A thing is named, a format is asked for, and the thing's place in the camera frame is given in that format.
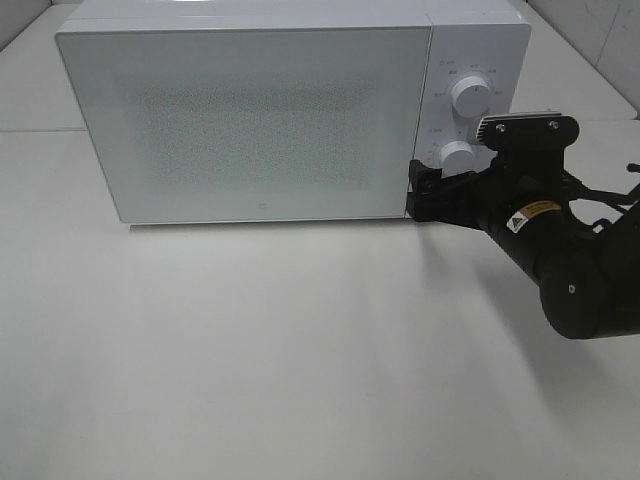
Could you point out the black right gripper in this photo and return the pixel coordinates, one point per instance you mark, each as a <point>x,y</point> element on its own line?
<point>520,201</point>

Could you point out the white control knob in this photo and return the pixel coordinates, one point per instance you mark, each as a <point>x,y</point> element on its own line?
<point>471,95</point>
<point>455,158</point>

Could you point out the white microwave door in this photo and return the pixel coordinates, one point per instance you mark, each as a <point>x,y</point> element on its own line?
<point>249,126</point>

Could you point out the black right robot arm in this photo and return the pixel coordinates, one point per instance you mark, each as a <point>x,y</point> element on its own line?
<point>580,246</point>

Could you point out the white microwave oven body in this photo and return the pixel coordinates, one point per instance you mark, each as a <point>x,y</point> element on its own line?
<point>488,37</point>

